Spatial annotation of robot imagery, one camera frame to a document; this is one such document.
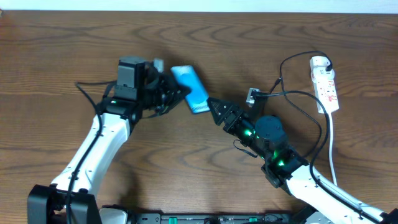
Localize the blue Galaxy smartphone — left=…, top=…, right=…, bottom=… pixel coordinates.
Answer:
left=171, top=65, right=210, bottom=114

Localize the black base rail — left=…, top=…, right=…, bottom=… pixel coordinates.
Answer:
left=99, top=212, right=299, bottom=224

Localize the white power strip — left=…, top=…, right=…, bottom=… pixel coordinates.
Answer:
left=310, top=56, right=340, bottom=114

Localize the black USB charging cable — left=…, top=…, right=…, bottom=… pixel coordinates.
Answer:
left=267, top=50, right=334, bottom=158

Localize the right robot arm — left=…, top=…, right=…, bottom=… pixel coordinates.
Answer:
left=207, top=98, right=397, bottom=223

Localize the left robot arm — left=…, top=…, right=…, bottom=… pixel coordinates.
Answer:
left=27, top=56, right=190, bottom=223

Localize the white power strip cord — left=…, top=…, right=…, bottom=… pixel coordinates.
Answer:
left=328, top=112, right=338, bottom=187

